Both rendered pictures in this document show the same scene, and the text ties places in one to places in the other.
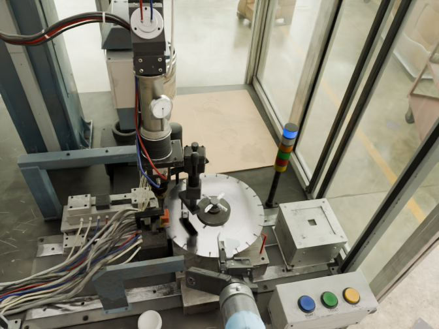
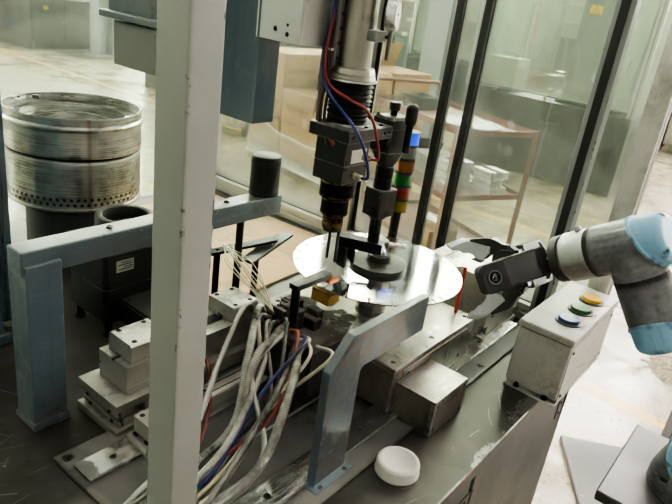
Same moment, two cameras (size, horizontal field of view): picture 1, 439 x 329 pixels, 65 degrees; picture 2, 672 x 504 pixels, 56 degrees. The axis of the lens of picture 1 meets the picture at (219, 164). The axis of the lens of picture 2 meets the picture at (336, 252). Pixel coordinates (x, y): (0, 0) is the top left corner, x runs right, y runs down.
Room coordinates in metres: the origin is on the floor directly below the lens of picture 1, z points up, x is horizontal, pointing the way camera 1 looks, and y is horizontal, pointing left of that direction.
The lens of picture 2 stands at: (-0.16, 0.76, 1.43)
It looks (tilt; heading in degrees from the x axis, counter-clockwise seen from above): 23 degrees down; 322
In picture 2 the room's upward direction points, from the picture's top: 8 degrees clockwise
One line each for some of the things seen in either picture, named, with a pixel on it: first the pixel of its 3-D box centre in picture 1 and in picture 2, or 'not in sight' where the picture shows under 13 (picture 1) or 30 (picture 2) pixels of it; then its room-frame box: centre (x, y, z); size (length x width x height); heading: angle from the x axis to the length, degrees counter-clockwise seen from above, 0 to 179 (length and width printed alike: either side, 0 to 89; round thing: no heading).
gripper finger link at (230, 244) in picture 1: (228, 243); (476, 244); (0.49, -0.05, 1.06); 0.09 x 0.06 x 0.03; 8
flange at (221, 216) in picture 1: (213, 208); (378, 259); (0.67, 0.00, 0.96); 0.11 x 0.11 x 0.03
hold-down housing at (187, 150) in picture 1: (194, 172); (386, 161); (0.63, 0.07, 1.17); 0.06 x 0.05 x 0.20; 97
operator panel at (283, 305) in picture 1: (319, 305); (563, 339); (0.45, -0.35, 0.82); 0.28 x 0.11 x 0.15; 106
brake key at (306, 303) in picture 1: (306, 304); (568, 321); (0.42, -0.29, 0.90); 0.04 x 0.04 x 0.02
